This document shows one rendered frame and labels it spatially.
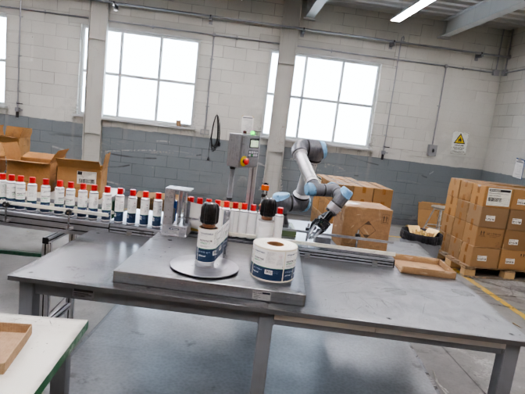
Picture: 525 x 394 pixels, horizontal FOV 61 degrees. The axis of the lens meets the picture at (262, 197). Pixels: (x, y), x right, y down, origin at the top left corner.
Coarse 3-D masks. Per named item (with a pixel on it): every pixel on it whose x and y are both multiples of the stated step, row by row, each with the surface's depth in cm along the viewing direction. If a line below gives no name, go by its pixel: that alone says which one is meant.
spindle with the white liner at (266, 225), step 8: (264, 200) 224; (272, 200) 223; (264, 208) 224; (272, 208) 223; (264, 216) 224; (272, 216) 224; (264, 224) 224; (272, 224) 225; (264, 232) 225; (272, 232) 227
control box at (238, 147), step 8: (232, 136) 253; (240, 136) 249; (248, 136) 253; (256, 136) 259; (232, 144) 253; (240, 144) 250; (248, 144) 254; (232, 152) 253; (240, 152) 250; (232, 160) 254; (240, 160) 251; (256, 160) 263
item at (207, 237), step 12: (204, 204) 193; (216, 204) 194; (204, 216) 193; (216, 216) 194; (204, 228) 195; (216, 228) 196; (204, 240) 193; (216, 240) 197; (204, 252) 194; (204, 264) 195
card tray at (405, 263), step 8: (400, 256) 269; (408, 256) 269; (416, 256) 269; (400, 264) 259; (408, 264) 261; (416, 264) 264; (424, 264) 266; (432, 264) 268; (440, 264) 267; (408, 272) 244; (416, 272) 244; (424, 272) 244; (432, 272) 244; (440, 272) 244; (448, 272) 244
